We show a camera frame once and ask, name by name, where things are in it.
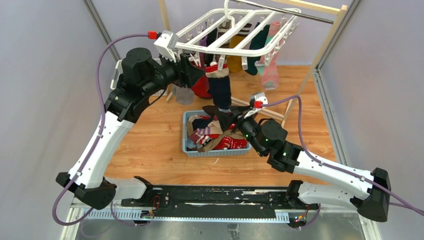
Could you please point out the mustard yellow striped sock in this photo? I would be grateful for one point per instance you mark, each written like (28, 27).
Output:
(234, 62)

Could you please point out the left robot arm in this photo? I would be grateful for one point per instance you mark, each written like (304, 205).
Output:
(141, 77)

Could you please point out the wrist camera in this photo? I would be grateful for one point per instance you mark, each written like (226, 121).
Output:
(256, 103)
(165, 45)

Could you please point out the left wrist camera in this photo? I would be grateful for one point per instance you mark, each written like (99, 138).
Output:
(165, 45)

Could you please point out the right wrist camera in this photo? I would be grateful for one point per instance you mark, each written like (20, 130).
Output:
(256, 103)

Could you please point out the blue plastic basket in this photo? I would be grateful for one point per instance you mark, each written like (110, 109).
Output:
(212, 153)

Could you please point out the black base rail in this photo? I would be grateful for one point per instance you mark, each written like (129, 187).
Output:
(216, 202)

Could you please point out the grey sock orange cuff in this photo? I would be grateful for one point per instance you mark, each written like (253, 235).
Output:
(183, 95)

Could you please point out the white plastic basket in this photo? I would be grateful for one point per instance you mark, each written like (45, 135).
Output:
(119, 70)

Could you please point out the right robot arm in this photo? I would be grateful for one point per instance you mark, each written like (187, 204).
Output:
(361, 190)

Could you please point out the white plastic clip hanger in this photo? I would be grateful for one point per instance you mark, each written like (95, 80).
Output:
(238, 19)

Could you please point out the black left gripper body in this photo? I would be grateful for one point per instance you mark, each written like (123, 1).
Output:
(183, 74)

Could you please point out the navy blue sock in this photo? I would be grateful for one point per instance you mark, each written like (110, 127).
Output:
(219, 86)

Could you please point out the red white sock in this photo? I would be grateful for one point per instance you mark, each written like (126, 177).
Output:
(201, 88)

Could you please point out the pile of socks in basket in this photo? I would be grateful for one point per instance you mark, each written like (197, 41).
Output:
(204, 134)

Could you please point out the pink green sock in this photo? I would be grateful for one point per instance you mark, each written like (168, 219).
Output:
(269, 74)

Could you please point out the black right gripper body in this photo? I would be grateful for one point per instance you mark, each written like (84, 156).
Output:
(239, 116)

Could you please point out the metal hanging rod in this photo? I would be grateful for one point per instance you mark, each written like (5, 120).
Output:
(280, 10)

